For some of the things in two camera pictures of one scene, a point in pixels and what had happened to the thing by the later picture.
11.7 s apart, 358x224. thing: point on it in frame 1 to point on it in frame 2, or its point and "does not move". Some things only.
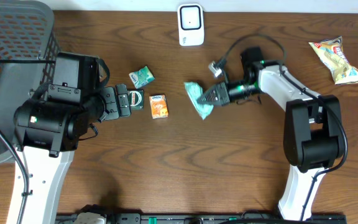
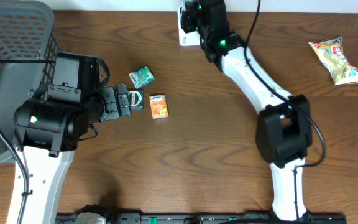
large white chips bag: (331, 51) does not move
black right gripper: (220, 96) to (185, 15)
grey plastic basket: (12, 30) does not move
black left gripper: (111, 97) does not move
